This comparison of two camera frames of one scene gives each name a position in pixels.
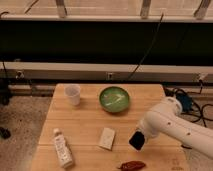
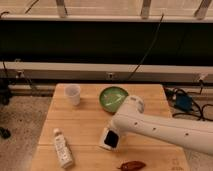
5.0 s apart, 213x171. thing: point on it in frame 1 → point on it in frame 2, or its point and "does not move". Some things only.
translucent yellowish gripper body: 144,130 → 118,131
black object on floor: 5,133 does not move
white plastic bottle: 63,149 does not move
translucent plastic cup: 73,94 does not move
